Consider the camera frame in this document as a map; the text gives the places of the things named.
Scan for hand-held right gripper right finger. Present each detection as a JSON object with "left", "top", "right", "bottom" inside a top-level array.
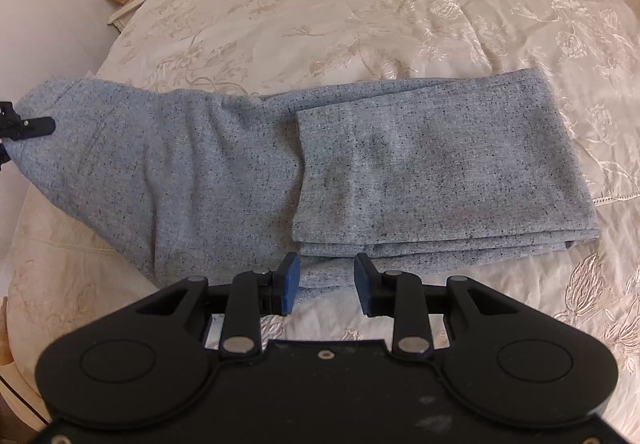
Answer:
[{"left": 354, "top": 253, "right": 518, "bottom": 358}]

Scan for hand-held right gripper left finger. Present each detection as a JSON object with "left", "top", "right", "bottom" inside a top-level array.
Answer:
[{"left": 136, "top": 253, "right": 302, "bottom": 360}]

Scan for grey speckled pants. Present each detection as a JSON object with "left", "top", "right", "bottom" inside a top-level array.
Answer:
[{"left": 7, "top": 67, "right": 601, "bottom": 292}]

